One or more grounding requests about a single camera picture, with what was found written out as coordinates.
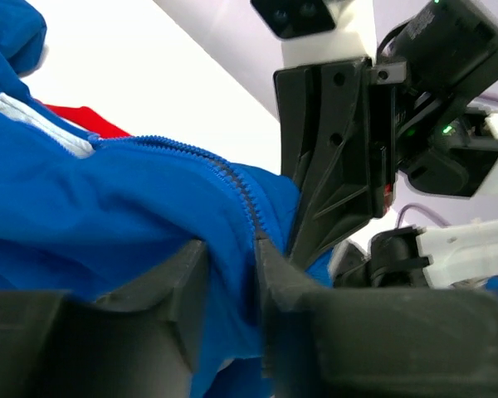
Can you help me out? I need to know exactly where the blue white red jacket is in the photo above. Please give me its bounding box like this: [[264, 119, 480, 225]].
[[0, 0, 337, 398]]

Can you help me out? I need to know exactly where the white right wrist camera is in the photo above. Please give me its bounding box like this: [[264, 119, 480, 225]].
[[251, 0, 377, 68]]

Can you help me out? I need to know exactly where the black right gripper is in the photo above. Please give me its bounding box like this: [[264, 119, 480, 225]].
[[274, 57, 411, 269]]

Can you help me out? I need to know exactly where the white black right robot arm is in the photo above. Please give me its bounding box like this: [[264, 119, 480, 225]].
[[274, 1, 498, 268]]

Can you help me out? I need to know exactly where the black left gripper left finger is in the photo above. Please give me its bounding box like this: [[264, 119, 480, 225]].
[[0, 240, 208, 398]]

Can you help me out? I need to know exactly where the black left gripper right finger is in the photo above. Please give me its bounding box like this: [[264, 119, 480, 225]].
[[256, 239, 498, 397]]

